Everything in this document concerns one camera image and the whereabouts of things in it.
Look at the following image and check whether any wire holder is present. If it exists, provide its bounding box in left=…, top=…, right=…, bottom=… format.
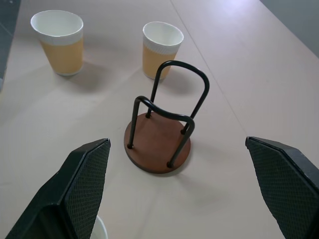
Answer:
left=124, top=60, right=210, bottom=176

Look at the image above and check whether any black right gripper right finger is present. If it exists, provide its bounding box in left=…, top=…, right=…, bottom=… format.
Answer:
left=245, top=135, right=319, bottom=239

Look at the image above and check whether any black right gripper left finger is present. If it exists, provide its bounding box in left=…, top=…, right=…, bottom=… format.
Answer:
left=4, top=137, right=111, bottom=239

